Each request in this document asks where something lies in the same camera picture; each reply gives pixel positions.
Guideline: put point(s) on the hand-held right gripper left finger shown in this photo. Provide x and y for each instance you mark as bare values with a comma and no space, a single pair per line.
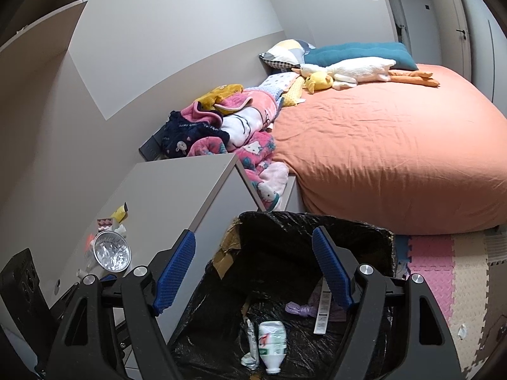
176,273

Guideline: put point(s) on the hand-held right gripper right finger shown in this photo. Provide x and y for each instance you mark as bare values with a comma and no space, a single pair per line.
332,269

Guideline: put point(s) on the cardboard bin with black bag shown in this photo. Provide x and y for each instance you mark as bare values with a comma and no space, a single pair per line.
277,253

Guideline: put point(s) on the yellow snack packet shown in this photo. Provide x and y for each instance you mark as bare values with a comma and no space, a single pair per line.
119,213

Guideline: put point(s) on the white paper label strip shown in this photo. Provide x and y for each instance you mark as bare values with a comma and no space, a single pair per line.
321,316

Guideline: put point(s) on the knotted purple plastic bag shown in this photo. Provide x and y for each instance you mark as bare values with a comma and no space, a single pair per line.
297,308

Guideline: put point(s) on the small white bottle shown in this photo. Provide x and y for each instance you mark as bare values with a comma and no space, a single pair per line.
88,268
121,230

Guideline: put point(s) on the silver foil bowl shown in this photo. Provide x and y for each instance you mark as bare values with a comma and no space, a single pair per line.
113,251

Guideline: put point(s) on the grey desk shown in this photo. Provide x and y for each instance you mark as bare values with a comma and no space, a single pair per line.
158,198

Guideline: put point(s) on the small pink white box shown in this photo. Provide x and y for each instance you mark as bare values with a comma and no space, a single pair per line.
105,223

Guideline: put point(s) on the empty plastic bottle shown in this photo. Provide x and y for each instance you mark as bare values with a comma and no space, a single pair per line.
271,340

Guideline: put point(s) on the pink foam floor mat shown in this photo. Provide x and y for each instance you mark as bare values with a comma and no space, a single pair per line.
429,277

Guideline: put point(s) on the crumpled white wrapper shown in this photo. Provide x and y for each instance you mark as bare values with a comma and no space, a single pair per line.
250,358

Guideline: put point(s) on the black box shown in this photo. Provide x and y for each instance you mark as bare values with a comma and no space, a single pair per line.
150,148

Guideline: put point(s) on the navy printed cloth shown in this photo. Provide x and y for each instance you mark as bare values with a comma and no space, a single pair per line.
178,138

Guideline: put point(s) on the bed with orange sheet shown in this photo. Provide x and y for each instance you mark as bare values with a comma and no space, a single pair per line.
396,146

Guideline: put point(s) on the beige foam floor mat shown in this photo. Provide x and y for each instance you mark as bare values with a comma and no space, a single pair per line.
471,285

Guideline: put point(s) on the white paper scrap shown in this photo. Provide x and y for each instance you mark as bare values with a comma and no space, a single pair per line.
462,331

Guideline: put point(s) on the pink cartoon blanket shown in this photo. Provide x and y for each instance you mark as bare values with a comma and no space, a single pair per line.
245,126

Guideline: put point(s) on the yellow dotted pillow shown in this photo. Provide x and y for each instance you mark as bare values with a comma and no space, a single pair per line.
293,93

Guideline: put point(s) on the mustard yellow cloth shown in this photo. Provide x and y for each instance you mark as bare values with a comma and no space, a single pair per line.
216,95

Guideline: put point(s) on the yellow duck plush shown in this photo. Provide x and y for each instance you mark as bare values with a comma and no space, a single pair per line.
319,81

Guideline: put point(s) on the white dotted blanket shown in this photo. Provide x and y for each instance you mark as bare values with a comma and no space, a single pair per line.
277,83

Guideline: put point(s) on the white goose plush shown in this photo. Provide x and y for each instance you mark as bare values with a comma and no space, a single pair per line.
356,69

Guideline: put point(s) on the patchwork pillow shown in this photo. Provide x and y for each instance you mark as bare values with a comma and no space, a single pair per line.
283,53

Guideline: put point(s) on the white wardrobe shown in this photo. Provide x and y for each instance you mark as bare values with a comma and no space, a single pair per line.
435,8

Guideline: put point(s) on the wall shelf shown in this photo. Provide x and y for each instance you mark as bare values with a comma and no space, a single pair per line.
39,19

